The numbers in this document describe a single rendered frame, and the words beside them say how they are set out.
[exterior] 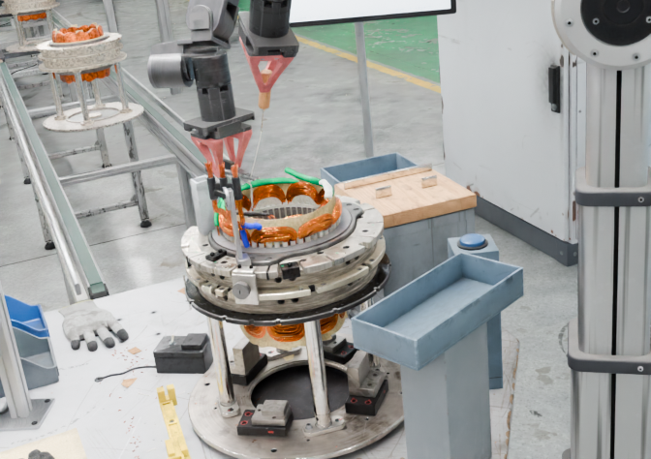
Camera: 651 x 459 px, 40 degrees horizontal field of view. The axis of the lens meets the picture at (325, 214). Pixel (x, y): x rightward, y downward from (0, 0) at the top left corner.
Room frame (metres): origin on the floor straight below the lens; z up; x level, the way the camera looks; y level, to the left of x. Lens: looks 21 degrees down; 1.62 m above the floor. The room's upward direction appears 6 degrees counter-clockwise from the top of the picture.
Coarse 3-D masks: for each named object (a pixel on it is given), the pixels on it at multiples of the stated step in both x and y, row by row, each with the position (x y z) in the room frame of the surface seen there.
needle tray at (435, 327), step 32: (416, 288) 1.14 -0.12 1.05; (448, 288) 1.19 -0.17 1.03; (480, 288) 1.17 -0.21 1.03; (512, 288) 1.13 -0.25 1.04; (352, 320) 1.05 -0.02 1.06; (384, 320) 1.09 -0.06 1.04; (416, 320) 1.10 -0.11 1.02; (448, 320) 1.02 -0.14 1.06; (480, 320) 1.07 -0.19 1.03; (384, 352) 1.01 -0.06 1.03; (416, 352) 0.97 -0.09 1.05; (448, 352) 1.04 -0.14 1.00; (480, 352) 1.09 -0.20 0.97; (416, 384) 1.07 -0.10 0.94; (448, 384) 1.04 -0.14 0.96; (480, 384) 1.09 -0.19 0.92; (416, 416) 1.07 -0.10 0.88; (448, 416) 1.03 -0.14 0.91; (480, 416) 1.09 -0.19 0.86; (416, 448) 1.08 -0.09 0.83; (448, 448) 1.04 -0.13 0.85; (480, 448) 1.08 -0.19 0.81
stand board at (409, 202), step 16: (416, 176) 1.58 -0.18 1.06; (336, 192) 1.58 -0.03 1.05; (352, 192) 1.53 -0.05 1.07; (368, 192) 1.52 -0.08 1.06; (400, 192) 1.51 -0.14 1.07; (416, 192) 1.50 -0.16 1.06; (432, 192) 1.49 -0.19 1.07; (448, 192) 1.48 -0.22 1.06; (464, 192) 1.47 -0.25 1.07; (384, 208) 1.43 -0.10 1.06; (400, 208) 1.42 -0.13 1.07; (416, 208) 1.42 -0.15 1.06; (432, 208) 1.43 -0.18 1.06; (448, 208) 1.44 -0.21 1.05; (464, 208) 1.45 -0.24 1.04; (384, 224) 1.40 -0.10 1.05; (400, 224) 1.41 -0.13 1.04
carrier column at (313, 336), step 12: (312, 324) 1.18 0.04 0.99; (312, 336) 1.18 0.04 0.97; (312, 348) 1.18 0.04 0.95; (312, 360) 1.18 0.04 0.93; (324, 360) 1.19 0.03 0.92; (312, 372) 1.18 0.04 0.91; (324, 372) 1.18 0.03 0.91; (312, 384) 1.18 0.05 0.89; (324, 384) 1.18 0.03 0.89; (312, 396) 1.19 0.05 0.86; (324, 396) 1.18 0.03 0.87; (324, 408) 1.18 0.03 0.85; (324, 420) 1.18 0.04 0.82
